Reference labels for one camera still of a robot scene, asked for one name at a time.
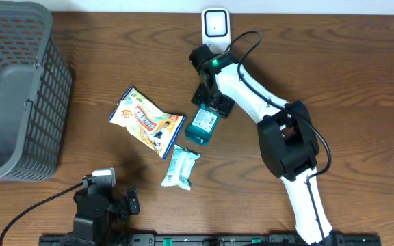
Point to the yellow snack bag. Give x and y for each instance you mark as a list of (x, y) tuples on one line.
[(147, 122)]

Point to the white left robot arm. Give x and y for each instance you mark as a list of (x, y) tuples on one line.
[(97, 211)]

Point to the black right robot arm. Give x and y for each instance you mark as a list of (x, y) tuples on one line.
[(288, 142)]

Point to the blue mouthwash bottle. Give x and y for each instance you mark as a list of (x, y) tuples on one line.
[(202, 126)]

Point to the light blue wipes pack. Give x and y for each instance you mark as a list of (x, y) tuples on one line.
[(180, 168)]

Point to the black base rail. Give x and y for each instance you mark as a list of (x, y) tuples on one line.
[(273, 239)]

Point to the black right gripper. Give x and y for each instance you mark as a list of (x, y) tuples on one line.
[(221, 108)]

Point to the dark grey plastic basket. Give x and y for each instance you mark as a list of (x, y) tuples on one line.
[(35, 90)]

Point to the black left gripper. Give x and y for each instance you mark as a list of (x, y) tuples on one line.
[(123, 208)]

